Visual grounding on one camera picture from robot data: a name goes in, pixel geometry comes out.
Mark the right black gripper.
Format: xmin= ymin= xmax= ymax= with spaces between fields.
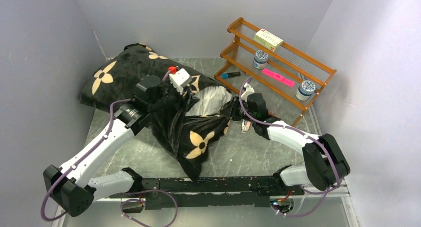
xmin=221 ymin=96 xmax=257 ymax=123

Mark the white pillow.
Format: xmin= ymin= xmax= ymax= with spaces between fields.
xmin=186 ymin=86 xmax=232 ymax=117

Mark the black pillowcase with beige flowers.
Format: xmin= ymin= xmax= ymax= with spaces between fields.
xmin=79 ymin=44 xmax=236 ymax=181

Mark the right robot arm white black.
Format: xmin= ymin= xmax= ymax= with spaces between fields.
xmin=231 ymin=93 xmax=351 ymax=195

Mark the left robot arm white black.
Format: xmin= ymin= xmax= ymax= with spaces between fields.
xmin=41 ymin=70 xmax=192 ymax=221

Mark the small pink white clip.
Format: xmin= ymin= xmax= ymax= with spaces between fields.
xmin=241 ymin=120 xmax=251 ymax=133

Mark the blue marker pen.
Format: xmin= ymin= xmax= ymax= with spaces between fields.
xmin=220 ymin=72 xmax=241 ymax=79

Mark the wooden two-tier shelf rack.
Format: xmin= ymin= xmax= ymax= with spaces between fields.
xmin=214 ymin=17 xmax=337 ymax=126

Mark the pink flat plastic item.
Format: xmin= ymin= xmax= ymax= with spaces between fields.
xmin=262 ymin=69 xmax=295 ymax=87

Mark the white jar blue lid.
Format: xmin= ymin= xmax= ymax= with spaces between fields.
xmin=295 ymin=80 xmax=316 ymax=101
xmin=252 ymin=50 xmax=269 ymax=70

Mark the white cardboard box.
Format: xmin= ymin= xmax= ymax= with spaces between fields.
xmin=254 ymin=29 xmax=283 ymax=52

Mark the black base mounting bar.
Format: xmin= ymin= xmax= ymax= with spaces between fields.
xmin=110 ymin=176 xmax=304 ymax=210

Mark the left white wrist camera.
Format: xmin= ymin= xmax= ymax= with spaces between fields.
xmin=168 ymin=66 xmax=192 ymax=95

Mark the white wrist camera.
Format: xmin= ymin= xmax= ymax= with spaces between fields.
xmin=240 ymin=82 xmax=255 ymax=101
xmin=168 ymin=66 xmax=192 ymax=95

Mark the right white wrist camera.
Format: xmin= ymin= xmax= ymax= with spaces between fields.
xmin=240 ymin=82 xmax=255 ymax=101

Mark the aluminium frame rail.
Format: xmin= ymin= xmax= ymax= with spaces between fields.
xmin=51 ymin=176 xmax=359 ymax=227

